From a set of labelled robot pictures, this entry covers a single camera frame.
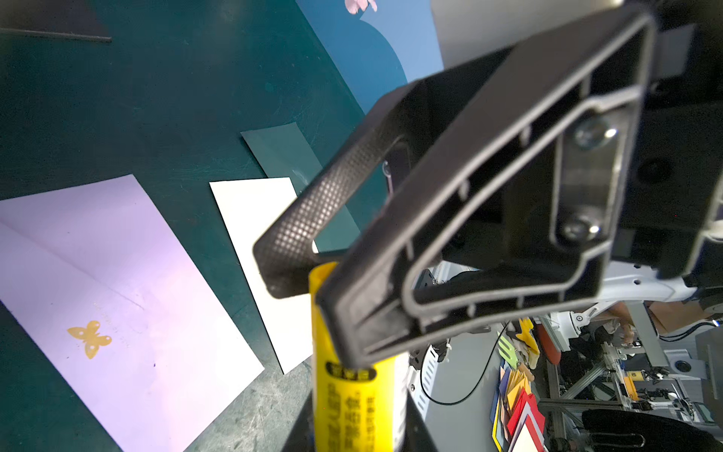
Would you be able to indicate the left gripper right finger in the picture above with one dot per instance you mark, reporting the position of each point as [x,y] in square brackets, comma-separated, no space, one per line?
[417,437]

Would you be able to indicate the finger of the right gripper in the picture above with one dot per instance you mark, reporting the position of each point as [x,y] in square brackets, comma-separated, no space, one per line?
[411,118]
[513,207]

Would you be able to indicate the right aluminium frame post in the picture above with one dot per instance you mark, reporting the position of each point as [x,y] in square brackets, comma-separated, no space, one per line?
[468,29]

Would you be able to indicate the cream yellow envelope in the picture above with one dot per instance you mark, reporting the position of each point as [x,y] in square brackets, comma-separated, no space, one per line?
[248,209]

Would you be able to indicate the dark green envelope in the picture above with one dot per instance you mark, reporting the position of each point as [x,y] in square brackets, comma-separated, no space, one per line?
[282,151]

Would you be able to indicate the purple envelope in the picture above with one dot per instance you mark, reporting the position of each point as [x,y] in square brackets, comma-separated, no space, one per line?
[101,284]

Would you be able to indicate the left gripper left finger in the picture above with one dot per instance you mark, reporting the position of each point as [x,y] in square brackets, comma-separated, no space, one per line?
[301,436]

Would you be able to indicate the fallen pink blossom branch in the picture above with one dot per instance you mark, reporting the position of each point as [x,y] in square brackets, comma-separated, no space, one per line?
[359,6]

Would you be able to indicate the yellow glue stick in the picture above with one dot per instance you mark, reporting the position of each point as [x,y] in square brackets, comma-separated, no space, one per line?
[354,409]

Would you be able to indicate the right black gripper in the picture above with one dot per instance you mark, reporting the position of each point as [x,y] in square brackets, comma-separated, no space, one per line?
[672,216]

